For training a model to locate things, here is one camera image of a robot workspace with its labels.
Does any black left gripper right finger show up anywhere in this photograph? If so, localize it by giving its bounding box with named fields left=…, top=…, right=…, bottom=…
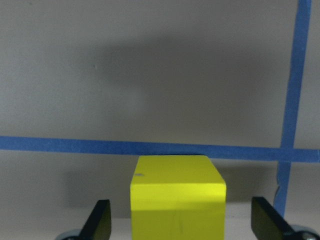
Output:
left=250, top=196, right=297, bottom=240

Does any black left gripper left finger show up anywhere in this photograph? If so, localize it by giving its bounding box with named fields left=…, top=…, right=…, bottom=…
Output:
left=78, top=199, right=112, bottom=240

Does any yellow block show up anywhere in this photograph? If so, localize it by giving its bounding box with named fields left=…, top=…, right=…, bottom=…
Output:
left=130, top=155, right=227, bottom=240

